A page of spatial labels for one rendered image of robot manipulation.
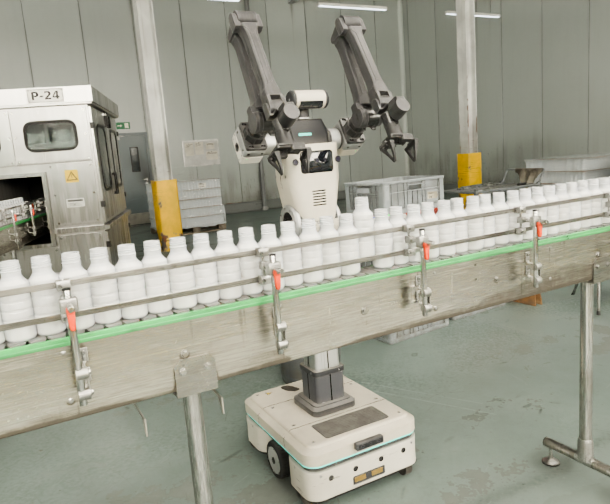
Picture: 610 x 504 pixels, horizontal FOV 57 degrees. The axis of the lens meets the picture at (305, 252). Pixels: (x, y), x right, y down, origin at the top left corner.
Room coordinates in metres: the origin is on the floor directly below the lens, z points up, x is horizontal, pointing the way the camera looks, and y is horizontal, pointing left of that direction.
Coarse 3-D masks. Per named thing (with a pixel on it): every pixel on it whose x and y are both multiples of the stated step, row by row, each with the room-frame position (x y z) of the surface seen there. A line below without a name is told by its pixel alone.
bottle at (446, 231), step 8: (440, 200) 1.69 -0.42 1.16; (448, 200) 1.67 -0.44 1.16; (440, 208) 1.67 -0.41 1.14; (448, 208) 1.66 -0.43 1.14; (440, 216) 1.66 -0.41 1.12; (448, 216) 1.65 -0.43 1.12; (440, 224) 1.66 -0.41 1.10; (448, 224) 1.65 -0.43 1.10; (440, 232) 1.66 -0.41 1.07; (448, 232) 1.65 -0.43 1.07; (440, 240) 1.66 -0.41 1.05; (448, 240) 1.65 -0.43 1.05; (440, 248) 1.66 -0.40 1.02; (448, 248) 1.65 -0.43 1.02
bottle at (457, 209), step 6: (456, 198) 1.73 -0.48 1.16; (462, 198) 1.70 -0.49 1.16; (456, 204) 1.70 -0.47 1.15; (462, 204) 1.70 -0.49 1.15; (456, 210) 1.69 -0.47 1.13; (462, 210) 1.69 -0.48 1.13; (456, 216) 1.69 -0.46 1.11; (456, 222) 1.69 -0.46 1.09; (462, 222) 1.68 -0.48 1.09; (456, 228) 1.69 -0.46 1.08; (462, 228) 1.68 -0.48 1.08; (456, 234) 1.69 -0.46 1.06; (462, 234) 1.68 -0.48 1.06; (456, 246) 1.69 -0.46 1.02; (462, 246) 1.68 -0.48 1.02; (456, 252) 1.69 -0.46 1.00; (462, 252) 1.69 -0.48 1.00
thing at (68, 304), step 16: (608, 192) 1.98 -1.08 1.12; (608, 208) 1.98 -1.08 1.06; (416, 240) 1.51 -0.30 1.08; (256, 256) 1.35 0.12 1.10; (272, 256) 1.29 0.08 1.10; (528, 256) 1.77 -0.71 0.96; (272, 272) 1.29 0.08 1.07; (528, 272) 1.77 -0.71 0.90; (64, 288) 1.08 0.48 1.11; (272, 288) 1.29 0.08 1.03; (64, 304) 1.07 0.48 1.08; (64, 320) 1.12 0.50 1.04; (80, 352) 1.13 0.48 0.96; (80, 368) 1.08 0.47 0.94; (80, 384) 1.08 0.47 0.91; (80, 400) 1.07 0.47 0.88
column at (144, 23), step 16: (144, 0) 8.95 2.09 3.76; (144, 16) 8.94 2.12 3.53; (144, 32) 8.92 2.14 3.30; (144, 48) 8.91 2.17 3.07; (144, 64) 8.78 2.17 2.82; (144, 80) 8.85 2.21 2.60; (160, 80) 8.88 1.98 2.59; (144, 96) 8.95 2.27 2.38; (160, 96) 8.97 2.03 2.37; (160, 112) 8.97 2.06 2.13; (160, 128) 8.96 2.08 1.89; (160, 144) 8.94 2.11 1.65; (160, 160) 8.93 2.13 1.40; (160, 176) 8.92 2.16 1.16
